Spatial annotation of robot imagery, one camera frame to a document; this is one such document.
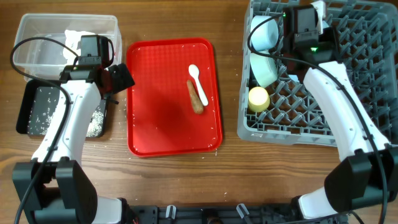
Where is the pale green bowl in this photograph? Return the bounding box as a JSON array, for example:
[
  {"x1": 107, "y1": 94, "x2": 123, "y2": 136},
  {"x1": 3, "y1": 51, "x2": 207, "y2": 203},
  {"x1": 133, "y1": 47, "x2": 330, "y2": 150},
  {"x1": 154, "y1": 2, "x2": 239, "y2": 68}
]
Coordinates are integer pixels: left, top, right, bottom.
[{"x1": 250, "y1": 53, "x2": 277, "y2": 88}]

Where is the black waste tray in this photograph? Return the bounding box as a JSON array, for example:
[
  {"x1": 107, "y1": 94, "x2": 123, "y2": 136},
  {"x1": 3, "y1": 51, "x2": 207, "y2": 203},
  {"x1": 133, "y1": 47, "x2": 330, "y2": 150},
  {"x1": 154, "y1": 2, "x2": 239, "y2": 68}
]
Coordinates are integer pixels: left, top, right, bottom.
[{"x1": 16, "y1": 80, "x2": 108, "y2": 138}]

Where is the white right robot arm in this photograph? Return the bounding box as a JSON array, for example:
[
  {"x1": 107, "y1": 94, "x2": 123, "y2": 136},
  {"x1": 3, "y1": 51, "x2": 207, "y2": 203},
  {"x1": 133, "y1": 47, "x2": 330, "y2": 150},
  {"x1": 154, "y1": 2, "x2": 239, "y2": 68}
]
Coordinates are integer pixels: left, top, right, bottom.
[{"x1": 284, "y1": 25, "x2": 397, "y2": 223}]

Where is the red serving tray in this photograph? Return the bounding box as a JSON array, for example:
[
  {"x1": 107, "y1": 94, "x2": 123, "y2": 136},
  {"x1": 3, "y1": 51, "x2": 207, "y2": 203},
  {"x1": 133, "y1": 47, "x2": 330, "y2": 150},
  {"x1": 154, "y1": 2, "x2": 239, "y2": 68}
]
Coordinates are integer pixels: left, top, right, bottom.
[{"x1": 126, "y1": 37, "x2": 223, "y2": 157}]

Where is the white tissue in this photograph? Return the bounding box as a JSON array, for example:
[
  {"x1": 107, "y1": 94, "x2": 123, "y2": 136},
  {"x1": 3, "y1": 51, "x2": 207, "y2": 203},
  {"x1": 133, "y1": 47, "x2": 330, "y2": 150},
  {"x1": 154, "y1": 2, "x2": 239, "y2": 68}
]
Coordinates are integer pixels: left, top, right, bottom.
[{"x1": 63, "y1": 30, "x2": 94, "y2": 64}]

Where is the grey dishwasher rack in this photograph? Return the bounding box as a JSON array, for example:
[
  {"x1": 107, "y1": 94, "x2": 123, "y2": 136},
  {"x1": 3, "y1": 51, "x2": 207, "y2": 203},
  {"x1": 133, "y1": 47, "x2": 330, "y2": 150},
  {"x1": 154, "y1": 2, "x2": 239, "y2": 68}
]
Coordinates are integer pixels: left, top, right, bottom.
[{"x1": 237, "y1": 1, "x2": 397, "y2": 146}]

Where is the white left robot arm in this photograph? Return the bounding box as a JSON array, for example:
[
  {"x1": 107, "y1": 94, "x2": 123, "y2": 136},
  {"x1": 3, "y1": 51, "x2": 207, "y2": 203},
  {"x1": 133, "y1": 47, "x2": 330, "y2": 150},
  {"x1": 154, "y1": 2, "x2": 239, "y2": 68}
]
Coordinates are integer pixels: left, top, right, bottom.
[{"x1": 12, "y1": 63, "x2": 139, "y2": 223}]

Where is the white plastic spoon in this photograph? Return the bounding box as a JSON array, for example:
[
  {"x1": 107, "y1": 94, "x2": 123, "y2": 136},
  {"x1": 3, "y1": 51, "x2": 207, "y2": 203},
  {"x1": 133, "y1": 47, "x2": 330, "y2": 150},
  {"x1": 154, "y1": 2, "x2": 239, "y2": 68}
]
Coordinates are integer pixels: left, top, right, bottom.
[{"x1": 188, "y1": 64, "x2": 208, "y2": 106}]

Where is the light blue bowl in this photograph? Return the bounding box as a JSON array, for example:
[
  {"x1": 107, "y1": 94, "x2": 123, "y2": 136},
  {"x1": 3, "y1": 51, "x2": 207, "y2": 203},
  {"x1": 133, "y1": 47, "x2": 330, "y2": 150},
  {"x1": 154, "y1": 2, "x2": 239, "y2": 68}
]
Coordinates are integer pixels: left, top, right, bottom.
[{"x1": 250, "y1": 19, "x2": 279, "y2": 52}]

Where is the yellow plastic cup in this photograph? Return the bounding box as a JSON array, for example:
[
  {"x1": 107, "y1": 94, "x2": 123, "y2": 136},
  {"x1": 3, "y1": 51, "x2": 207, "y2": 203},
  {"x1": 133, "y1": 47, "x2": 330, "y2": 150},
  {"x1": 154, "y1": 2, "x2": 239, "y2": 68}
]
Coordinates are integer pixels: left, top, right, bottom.
[{"x1": 248, "y1": 86, "x2": 271, "y2": 113}]

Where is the clear plastic bin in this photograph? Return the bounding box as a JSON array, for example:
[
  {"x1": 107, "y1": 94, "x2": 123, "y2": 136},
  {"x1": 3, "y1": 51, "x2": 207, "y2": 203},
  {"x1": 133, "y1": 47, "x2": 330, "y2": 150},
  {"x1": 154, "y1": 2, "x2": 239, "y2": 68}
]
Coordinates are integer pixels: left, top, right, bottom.
[{"x1": 13, "y1": 14, "x2": 123, "y2": 80}]

